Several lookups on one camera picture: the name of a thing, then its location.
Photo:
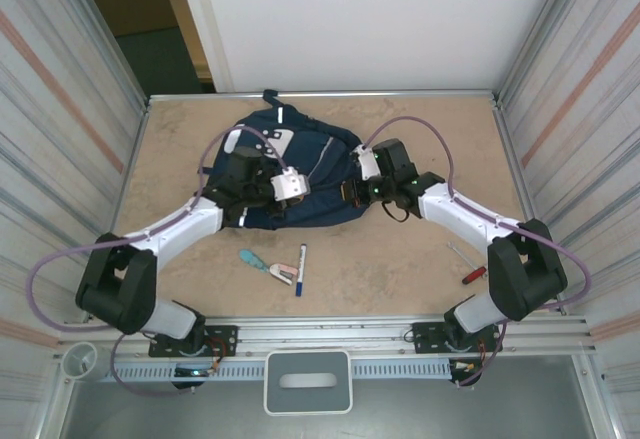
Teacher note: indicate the navy blue backpack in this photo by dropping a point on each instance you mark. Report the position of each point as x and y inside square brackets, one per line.
[325, 199]

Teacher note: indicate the white blue marker pen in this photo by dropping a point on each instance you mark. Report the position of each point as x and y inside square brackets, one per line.
[300, 269]

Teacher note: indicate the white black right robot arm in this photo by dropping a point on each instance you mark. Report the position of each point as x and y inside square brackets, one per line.
[460, 219]

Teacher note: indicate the light blue correction tape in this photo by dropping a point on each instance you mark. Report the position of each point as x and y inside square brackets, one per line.
[252, 260]

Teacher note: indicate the pink white stapler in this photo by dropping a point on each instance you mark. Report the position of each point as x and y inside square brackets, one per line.
[284, 273]

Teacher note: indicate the small black controller board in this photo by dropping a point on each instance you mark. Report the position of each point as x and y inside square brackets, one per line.
[467, 369]
[192, 373]

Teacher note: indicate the grey white stand base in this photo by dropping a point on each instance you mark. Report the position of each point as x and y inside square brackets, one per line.
[307, 401]

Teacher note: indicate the grey metal lower panel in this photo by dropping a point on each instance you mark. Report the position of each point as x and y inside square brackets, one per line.
[450, 409]

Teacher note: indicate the white plastic tube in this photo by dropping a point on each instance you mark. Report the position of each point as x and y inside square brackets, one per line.
[82, 359]

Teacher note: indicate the aluminium table edge rail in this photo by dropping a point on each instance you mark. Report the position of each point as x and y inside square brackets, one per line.
[450, 94]
[507, 144]
[129, 159]

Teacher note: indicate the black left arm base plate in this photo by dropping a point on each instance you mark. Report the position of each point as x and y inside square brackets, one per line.
[225, 334]

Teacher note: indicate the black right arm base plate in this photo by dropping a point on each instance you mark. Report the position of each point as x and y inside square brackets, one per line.
[425, 334]

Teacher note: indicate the beige door frame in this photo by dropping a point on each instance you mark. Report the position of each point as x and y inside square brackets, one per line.
[182, 9]

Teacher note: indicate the aluminium frame post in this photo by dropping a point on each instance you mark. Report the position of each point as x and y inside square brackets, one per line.
[109, 34]
[537, 34]

